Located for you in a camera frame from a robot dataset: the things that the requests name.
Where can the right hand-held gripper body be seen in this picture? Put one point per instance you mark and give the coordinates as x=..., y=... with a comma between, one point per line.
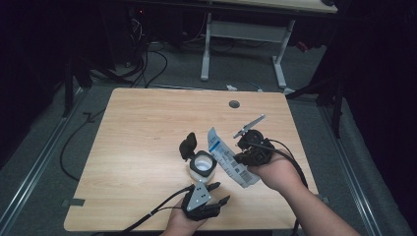
x=257, y=152

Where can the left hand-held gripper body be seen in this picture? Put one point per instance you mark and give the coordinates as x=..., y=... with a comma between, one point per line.
x=198, y=196

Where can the white and blue pouch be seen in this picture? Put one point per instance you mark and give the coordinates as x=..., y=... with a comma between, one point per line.
x=229, y=160

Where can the glass jar with black lid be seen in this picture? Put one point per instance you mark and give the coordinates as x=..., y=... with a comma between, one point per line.
x=188, y=146

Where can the person's right hand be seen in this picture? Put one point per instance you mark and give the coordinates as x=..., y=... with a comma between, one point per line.
x=282, y=173

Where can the person's left hand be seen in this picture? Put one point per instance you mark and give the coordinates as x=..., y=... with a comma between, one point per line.
x=178, y=224

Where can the small white object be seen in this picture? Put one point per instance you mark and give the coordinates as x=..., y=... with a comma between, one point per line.
x=231, y=87

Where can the black stand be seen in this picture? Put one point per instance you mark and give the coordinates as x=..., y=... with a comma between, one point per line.
x=337, y=108
x=69, y=91

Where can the small red object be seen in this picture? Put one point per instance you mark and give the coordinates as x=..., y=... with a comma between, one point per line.
x=301, y=46

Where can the white-framed desk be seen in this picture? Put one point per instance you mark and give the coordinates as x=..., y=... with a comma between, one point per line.
x=244, y=31

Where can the grey tape strip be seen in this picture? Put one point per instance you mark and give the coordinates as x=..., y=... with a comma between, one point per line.
x=75, y=202

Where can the metal floor rail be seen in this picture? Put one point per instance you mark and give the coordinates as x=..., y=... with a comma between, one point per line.
x=350, y=170
x=36, y=167

